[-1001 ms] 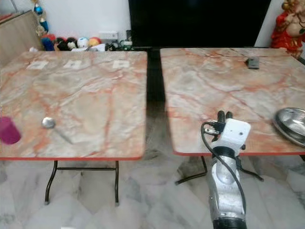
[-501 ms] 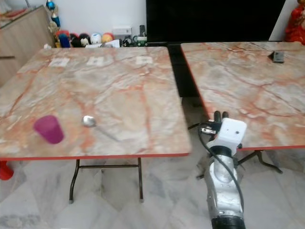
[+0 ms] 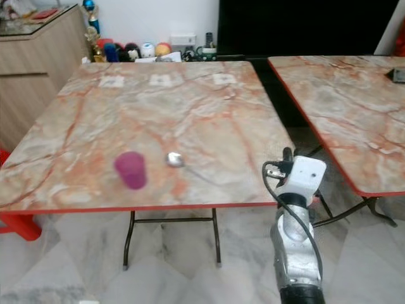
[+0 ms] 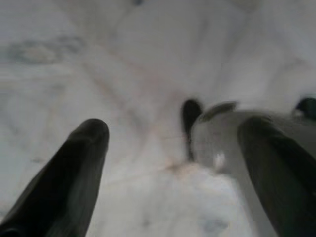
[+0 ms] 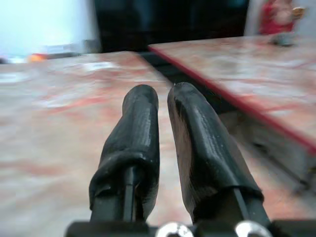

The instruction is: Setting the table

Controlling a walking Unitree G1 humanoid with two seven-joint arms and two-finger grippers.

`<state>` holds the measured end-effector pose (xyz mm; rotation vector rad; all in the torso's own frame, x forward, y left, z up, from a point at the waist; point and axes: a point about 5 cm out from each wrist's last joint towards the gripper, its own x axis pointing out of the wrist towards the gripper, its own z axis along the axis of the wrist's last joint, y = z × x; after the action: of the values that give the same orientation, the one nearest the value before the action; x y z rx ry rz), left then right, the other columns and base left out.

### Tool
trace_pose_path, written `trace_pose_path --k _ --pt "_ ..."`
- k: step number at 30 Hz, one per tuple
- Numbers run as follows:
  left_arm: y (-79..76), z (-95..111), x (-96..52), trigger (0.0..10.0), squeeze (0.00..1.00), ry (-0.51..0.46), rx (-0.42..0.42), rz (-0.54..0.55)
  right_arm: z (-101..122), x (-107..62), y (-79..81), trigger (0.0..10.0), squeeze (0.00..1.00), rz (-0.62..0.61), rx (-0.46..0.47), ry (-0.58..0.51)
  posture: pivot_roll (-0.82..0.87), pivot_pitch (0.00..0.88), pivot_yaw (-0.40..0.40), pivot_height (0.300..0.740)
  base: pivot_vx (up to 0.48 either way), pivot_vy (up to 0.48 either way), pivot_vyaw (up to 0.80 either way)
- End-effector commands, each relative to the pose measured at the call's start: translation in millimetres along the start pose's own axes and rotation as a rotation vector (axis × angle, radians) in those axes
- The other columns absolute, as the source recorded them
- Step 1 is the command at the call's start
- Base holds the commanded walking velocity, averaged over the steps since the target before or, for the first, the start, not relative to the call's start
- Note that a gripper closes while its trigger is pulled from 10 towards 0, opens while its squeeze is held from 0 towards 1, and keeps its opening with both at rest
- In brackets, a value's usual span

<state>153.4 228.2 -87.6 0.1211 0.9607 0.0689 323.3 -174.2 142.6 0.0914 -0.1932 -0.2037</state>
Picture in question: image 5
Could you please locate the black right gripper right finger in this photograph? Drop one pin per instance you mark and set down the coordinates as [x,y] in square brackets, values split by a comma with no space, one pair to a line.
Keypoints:
[205,153]

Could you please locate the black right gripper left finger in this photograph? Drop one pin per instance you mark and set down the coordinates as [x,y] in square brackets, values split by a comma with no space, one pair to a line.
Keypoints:
[133,138]

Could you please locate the marble pattern folding table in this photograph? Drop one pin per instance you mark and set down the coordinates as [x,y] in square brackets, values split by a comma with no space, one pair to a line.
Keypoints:
[247,69]
[61,123]

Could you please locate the large black television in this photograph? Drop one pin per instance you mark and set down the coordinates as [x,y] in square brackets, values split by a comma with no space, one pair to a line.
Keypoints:
[160,22]

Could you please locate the orange round figure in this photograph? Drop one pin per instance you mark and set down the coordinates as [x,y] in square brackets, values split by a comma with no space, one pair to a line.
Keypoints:
[37,57]

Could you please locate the small grey object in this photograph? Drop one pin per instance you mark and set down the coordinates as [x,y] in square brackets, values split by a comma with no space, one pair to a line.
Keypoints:
[284,40]

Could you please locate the red figurine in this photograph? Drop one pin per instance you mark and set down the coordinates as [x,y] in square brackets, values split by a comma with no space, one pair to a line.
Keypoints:
[274,17]

